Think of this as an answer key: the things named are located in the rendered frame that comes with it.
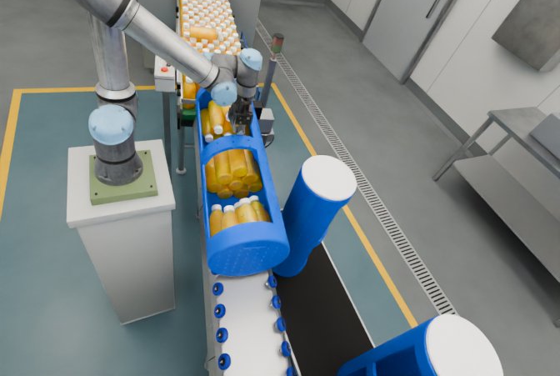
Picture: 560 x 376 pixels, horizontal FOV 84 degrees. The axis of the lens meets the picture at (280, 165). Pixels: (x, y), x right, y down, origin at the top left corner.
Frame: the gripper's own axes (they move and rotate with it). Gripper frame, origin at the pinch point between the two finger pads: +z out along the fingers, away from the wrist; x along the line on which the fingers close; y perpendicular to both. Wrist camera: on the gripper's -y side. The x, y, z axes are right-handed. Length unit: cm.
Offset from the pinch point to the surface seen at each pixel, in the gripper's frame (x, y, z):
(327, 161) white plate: 49, 0, 19
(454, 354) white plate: 67, 90, 19
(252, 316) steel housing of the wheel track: 2, 64, 31
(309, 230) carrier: 42, 23, 48
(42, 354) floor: -90, 42, 124
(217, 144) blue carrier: -8.0, 6.8, 2.4
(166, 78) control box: -28, -53, 15
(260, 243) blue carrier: 2, 50, 3
